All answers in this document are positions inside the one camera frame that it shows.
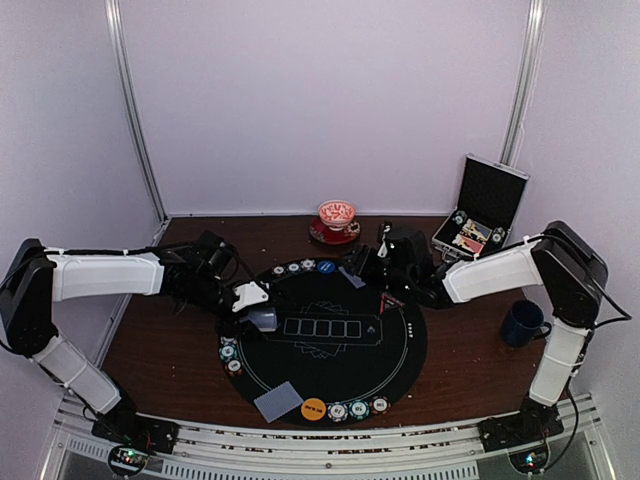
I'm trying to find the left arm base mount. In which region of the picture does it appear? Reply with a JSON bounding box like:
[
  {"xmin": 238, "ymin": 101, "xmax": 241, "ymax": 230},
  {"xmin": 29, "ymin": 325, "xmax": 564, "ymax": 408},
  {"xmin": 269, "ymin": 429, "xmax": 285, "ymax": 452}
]
[{"xmin": 83, "ymin": 392, "xmax": 179, "ymax": 479}]

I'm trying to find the right aluminium frame post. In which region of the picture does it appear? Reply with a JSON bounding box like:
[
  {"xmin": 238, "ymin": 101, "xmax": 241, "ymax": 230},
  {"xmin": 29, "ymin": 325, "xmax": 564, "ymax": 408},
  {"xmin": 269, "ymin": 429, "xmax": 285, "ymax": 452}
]
[{"xmin": 500, "ymin": 0, "xmax": 547, "ymax": 167}]

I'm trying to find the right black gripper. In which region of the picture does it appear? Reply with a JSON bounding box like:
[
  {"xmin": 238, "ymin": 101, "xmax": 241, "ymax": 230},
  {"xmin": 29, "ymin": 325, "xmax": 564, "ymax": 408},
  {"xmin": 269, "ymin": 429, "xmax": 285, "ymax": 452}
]
[{"xmin": 338, "ymin": 244, "xmax": 415, "ymax": 295}]

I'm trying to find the red floral saucer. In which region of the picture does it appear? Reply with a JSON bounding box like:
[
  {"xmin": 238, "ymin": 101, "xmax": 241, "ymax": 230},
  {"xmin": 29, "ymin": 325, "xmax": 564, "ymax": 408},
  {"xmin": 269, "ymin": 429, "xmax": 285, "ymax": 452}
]
[{"xmin": 309, "ymin": 217, "xmax": 361, "ymax": 245}]

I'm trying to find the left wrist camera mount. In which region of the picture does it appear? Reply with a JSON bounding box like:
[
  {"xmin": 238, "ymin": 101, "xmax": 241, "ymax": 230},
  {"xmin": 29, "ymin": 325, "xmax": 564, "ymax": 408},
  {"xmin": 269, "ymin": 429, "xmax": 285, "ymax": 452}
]
[{"xmin": 231, "ymin": 281, "xmax": 269, "ymax": 313}]

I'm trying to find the round black poker mat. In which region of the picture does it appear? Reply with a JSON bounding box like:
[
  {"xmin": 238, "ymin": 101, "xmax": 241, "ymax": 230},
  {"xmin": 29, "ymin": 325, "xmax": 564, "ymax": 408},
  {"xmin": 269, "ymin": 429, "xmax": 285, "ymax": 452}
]
[{"xmin": 226, "ymin": 258, "xmax": 428, "ymax": 428}]

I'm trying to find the card dealt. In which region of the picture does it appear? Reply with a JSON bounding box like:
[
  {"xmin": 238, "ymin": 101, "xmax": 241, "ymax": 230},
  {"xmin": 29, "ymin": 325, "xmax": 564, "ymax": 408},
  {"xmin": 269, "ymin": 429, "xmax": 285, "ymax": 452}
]
[{"xmin": 253, "ymin": 381, "xmax": 303, "ymax": 423}]

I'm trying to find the red patterned bowl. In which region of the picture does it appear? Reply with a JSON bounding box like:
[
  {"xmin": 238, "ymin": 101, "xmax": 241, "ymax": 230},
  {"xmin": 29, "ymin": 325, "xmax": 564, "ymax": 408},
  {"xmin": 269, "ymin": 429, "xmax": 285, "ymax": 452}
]
[{"xmin": 317, "ymin": 200, "xmax": 356, "ymax": 231}]

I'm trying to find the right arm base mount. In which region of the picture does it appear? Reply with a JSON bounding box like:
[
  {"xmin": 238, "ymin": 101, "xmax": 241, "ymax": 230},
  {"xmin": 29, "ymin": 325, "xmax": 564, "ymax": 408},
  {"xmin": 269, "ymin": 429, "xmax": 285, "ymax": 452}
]
[{"xmin": 478, "ymin": 397, "xmax": 564, "ymax": 475}]

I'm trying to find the playing card deck in case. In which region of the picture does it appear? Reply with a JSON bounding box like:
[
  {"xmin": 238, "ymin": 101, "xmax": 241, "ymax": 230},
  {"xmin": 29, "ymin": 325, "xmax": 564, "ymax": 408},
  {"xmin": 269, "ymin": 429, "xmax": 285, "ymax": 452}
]
[{"xmin": 462, "ymin": 219, "xmax": 492, "ymax": 243}]

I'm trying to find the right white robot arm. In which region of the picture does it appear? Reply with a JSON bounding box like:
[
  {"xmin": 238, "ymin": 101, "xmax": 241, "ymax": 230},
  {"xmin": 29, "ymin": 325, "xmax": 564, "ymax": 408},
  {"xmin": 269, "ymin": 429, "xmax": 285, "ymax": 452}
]
[{"xmin": 343, "ymin": 220, "xmax": 609, "ymax": 442}]

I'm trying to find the green chip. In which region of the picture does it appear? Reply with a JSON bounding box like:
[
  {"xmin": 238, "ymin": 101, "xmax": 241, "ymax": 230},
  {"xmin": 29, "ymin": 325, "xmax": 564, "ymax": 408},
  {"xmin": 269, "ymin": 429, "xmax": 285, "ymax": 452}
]
[
  {"xmin": 219, "ymin": 343, "xmax": 238, "ymax": 363},
  {"xmin": 287, "ymin": 262, "xmax": 302, "ymax": 274},
  {"xmin": 348, "ymin": 400, "xmax": 370, "ymax": 420}
]

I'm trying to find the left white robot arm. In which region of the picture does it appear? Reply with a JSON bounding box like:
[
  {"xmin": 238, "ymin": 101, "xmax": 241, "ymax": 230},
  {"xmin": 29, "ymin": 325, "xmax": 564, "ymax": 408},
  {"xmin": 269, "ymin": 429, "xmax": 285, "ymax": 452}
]
[{"xmin": 1, "ymin": 231, "xmax": 272, "ymax": 444}]

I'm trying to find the aluminium poker case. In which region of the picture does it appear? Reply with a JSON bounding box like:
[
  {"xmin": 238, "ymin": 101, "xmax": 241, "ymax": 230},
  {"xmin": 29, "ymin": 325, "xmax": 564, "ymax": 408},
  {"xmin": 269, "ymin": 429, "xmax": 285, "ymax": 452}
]
[{"xmin": 432, "ymin": 154, "xmax": 530, "ymax": 263}]

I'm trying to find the triangular all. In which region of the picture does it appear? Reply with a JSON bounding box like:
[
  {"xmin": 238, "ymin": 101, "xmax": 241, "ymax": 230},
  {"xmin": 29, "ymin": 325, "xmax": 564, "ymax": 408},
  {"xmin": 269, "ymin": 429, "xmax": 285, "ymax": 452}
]
[{"xmin": 380, "ymin": 292, "xmax": 405, "ymax": 315}]

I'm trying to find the blue small blind button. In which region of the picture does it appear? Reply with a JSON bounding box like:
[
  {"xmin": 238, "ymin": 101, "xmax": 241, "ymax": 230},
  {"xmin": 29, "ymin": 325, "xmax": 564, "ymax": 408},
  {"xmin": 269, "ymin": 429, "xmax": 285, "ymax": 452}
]
[{"xmin": 317, "ymin": 260, "xmax": 336, "ymax": 274}]

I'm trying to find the left aluminium frame post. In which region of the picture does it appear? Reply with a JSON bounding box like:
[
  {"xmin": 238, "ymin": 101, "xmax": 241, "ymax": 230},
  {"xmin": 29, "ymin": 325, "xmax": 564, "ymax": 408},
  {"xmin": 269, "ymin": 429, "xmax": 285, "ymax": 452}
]
[{"xmin": 104, "ymin": 0, "xmax": 168, "ymax": 223}]

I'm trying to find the chip roll in case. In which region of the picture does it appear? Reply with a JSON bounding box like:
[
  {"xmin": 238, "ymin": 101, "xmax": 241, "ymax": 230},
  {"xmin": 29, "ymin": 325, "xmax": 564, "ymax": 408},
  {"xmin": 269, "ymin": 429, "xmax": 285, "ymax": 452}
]
[
  {"xmin": 490, "ymin": 227, "xmax": 507, "ymax": 245},
  {"xmin": 451, "ymin": 210, "xmax": 468, "ymax": 226}
]

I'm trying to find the grey card deck box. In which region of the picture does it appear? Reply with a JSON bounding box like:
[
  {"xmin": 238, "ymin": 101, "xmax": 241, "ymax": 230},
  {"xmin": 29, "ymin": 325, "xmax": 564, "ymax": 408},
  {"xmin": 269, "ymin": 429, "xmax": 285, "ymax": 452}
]
[{"xmin": 246, "ymin": 306, "xmax": 279, "ymax": 333}]

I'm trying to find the chip roll in case left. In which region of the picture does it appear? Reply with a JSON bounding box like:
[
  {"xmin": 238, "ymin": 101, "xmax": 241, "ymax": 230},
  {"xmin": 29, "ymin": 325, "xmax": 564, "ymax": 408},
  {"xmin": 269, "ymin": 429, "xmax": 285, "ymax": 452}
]
[{"xmin": 451, "ymin": 210, "xmax": 468, "ymax": 226}]

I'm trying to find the red playing card deck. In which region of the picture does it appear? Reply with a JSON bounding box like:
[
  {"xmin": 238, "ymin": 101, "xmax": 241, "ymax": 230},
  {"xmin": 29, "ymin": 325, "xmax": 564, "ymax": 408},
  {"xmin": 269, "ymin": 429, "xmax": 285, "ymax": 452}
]
[{"xmin": 453, "ymin": 234, "xmax": 485, "ymax": 254}]

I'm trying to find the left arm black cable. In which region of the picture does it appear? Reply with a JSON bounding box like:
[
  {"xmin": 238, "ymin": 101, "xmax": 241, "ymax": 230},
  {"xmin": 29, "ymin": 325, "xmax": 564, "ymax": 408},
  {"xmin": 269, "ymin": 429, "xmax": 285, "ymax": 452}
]
[{"xmin": 0, "ymin": 239, "xmax": 261, "ymax": 351}]

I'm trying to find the orange chip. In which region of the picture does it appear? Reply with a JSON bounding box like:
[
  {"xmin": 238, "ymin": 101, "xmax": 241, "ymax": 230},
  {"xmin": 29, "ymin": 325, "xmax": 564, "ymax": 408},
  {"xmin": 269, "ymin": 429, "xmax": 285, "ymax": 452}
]
[
  {"xmin": 271, "ymin": 265, "xmax": 286, "ymax": 277},
  {"xmin": 369, "ymin": 396, "xmax": 391, "ymax": 415},
  {"xmin": 225, "ymin": 358, "xmax": 243, "ymax": 377}
]

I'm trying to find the chip roll in case right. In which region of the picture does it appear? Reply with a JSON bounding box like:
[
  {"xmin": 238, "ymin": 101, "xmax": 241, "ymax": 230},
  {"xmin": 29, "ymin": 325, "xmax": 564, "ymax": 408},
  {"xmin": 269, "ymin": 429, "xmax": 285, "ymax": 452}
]
[{"xmin": 490, "ymin": 227, "xmax": 507, "ymax": 245}]

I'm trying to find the aluminium frame post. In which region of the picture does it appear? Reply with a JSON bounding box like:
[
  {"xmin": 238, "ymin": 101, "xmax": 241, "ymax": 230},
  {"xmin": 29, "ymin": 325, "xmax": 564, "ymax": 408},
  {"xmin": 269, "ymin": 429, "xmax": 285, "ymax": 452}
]
[
  {"xmin": 500, "ymin": 0, "xmax": 547, "ymax": 167},
  {"xmin": 104, "ymin": 0, "xmax": 168, "ymax": 223}
]

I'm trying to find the dark blue mug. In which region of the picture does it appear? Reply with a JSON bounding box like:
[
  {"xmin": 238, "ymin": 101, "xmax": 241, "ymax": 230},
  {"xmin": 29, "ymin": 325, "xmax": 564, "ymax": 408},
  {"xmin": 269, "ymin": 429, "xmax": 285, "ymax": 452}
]
[{"xmin": 499, "ymin": 300, "xmax": 552, "ymax": 348}]

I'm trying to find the orange big blind button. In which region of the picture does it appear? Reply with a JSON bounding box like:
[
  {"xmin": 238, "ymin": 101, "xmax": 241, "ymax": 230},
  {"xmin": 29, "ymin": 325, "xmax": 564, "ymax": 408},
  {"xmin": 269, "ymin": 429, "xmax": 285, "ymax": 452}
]
[{"xmin": 300, "ymin": 397, "xmax": 327, "ymax": 422}]

